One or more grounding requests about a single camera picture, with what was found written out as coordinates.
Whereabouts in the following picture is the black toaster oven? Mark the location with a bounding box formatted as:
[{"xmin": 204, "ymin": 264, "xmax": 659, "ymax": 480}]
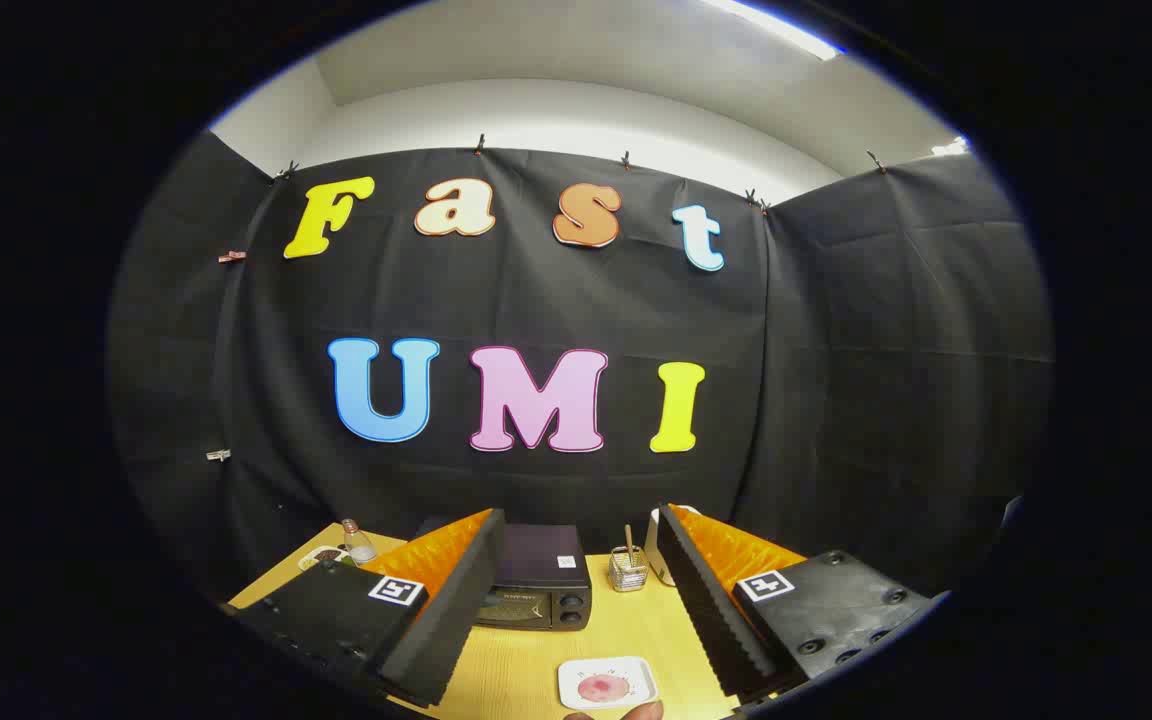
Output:
[{"xmin": 414, "ymin": 516, "xmax": 594, "ymax": 632}]

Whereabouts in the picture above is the clear plastic bottle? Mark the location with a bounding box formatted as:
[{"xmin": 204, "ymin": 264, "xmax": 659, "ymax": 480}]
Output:
[{"xmin": 341, "ymin": 518, "xmax": 378, "ymax": 567}]

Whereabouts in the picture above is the white bread toaster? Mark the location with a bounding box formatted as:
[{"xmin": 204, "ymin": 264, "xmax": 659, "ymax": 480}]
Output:
[{"xmin": 644, "ymin": 506, "xmax": 702, "ymax": 588}]

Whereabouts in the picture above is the white square plate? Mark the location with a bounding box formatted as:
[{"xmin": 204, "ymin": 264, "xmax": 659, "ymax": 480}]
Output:
[{"xmin": 557, "ymin": 656, "xmax": 659, "ymax": 711}]

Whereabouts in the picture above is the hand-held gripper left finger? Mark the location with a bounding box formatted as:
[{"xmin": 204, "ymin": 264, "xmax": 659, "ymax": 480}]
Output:
[{"xmin": 233, "ymin": 508, "xmax": 507, "ymax": 708}]

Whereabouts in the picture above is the metal wire utensil holder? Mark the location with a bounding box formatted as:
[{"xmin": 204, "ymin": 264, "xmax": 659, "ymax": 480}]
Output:
[{"xmin": 608, "ymin": 547, "xmax": 650, "ymax": 593}]

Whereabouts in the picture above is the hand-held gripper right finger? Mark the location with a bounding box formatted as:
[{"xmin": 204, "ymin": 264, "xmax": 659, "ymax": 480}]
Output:
[{"xmin": 656, "ymin": 503, "xmax": 947, "ymax": 701}]

